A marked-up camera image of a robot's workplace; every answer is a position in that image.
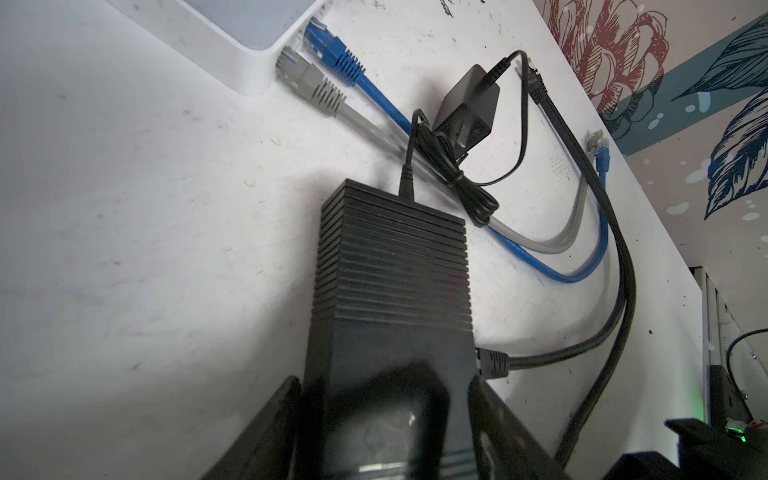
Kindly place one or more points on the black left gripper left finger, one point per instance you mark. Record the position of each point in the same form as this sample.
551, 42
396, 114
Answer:
264, 449

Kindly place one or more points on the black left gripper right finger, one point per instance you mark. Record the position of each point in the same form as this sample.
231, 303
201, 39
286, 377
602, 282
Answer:
504, 448

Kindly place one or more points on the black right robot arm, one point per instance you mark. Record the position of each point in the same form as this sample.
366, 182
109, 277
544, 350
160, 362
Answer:
732, 445

